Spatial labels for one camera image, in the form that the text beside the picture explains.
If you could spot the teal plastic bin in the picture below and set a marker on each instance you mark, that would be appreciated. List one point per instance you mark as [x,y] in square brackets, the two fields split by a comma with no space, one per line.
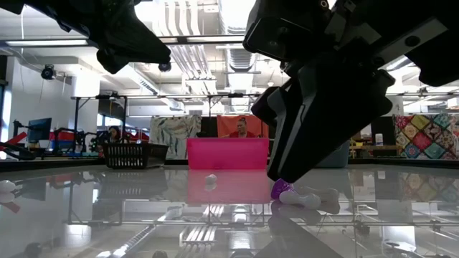
[337,157]

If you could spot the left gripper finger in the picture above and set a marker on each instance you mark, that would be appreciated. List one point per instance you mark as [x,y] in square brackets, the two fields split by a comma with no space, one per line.
[150,50]

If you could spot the black mesh basket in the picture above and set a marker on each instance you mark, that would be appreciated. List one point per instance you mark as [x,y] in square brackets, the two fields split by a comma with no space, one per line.
[134,156]

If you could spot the black ceiling spotlight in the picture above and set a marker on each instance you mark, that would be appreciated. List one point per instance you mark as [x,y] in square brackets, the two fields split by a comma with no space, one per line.
[47,72]
[165,67]

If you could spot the leaf patterned cloth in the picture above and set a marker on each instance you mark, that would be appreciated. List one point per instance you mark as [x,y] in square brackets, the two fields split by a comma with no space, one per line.
[174,134]

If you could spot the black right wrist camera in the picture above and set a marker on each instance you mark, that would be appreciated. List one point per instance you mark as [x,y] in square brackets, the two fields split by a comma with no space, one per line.
[283,32]

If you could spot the person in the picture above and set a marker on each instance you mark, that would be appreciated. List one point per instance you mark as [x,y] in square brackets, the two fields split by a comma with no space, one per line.
[114,134]
[242,129]

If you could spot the white plastic bone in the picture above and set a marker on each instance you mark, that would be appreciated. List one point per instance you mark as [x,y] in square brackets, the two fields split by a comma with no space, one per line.
[5,186]
[211,178]
[301,199]

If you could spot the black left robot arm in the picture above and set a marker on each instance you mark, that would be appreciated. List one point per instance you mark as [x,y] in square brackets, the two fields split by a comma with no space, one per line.
[43,12]

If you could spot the pink plastic bin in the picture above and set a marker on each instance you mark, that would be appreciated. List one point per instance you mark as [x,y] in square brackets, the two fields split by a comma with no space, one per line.
[227,154]

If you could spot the black monitor on arm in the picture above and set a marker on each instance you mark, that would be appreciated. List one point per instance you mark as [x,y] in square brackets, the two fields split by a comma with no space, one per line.
[39,129]

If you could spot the silver ventilation duct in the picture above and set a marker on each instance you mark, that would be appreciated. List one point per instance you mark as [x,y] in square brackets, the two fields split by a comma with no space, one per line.
[240,57]

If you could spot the purple plastic toy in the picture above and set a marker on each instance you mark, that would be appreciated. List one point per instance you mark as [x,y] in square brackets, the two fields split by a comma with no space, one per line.
[280,188]

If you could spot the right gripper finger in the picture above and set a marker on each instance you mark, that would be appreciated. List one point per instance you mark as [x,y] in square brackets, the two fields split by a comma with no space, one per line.
[269,105]
[322,118]

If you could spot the white bottle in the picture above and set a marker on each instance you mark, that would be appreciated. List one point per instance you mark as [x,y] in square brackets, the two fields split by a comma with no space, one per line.
[379,139]

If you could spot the colourful patchwork quilt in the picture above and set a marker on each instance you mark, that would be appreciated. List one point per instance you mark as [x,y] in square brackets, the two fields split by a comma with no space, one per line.
[426,136]

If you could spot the orange cloth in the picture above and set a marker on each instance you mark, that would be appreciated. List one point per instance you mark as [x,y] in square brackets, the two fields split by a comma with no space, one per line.
[227,123]

